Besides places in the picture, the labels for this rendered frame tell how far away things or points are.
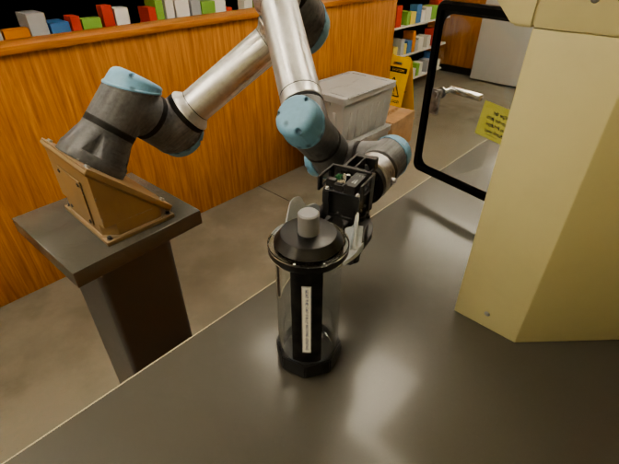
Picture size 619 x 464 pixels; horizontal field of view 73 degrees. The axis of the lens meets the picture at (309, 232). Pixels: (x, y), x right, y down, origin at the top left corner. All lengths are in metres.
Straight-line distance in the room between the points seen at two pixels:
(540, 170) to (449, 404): 0.35
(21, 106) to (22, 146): 0.18
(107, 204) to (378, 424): 0.69
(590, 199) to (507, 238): 0.12
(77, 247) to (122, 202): 0.14
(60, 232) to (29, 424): 1.06
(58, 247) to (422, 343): 0.79
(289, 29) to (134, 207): 0.51
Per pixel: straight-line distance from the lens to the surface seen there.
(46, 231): 1.15
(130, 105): 1.03
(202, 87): 1.09
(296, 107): 0.70
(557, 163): 0.63
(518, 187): 0.66
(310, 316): 0.58
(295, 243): 0.53
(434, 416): 0.68
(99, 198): 0.97
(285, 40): 0.82
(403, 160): 0.79
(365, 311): 0.79
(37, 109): 2.28
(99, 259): 1.00
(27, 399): 2.11
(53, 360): 2.20
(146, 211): 1.04
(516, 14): 0.62
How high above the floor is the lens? 1.50
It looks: 35 degrees down
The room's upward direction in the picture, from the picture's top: straight up
